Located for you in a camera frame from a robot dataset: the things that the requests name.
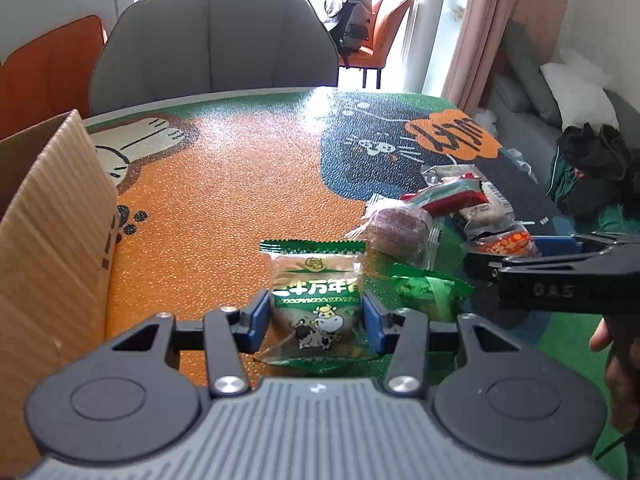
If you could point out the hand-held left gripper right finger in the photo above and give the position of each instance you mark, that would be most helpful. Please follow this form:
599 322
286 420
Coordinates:
377 325

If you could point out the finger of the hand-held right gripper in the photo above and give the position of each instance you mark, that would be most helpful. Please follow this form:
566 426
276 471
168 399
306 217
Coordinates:
482 265
555 247

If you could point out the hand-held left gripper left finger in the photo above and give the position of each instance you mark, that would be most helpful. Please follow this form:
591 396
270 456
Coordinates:
256 322

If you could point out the orange dotted snack packet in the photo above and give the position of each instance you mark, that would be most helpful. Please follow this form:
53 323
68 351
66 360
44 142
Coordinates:
505 244

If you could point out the white and brown snack packet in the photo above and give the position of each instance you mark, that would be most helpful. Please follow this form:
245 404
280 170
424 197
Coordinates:
487 210

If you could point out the plain green snack packet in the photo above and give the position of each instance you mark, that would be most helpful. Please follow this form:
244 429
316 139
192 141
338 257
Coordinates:
430 292

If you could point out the green cow print snack packet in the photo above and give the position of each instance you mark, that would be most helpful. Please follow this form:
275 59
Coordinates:
315 300

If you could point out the dark red snack packet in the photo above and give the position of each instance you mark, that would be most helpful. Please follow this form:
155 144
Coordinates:
450 197

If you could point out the brown cake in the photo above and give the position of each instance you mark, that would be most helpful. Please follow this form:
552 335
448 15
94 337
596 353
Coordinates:
400 230

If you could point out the clear wrapper snack packet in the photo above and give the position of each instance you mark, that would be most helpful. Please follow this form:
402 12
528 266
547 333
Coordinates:
447 174

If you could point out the cardboard box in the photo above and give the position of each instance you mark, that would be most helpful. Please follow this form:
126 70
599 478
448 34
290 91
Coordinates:
45 260

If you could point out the person's right hand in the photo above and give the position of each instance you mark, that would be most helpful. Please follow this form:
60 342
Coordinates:
625 395

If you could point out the green cloth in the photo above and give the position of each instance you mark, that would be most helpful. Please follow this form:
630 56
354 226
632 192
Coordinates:
565 185

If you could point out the grey sofa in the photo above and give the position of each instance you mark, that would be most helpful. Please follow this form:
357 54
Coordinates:
520 125

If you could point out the white pillow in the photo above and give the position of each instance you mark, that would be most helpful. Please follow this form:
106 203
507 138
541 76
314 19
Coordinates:
582 92

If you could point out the grey cushion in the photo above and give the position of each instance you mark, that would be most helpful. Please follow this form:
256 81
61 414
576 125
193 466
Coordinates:
530 70

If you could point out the pink curtain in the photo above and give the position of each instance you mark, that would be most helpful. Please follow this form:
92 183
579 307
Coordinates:
500 25

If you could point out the orange chair with black legs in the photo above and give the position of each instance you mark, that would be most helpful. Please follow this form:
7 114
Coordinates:
387 30

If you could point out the dark backpack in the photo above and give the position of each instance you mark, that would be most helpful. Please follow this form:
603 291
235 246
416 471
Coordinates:
352 25

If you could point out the grey chair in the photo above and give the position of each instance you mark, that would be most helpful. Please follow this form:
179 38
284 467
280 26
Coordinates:
215 45

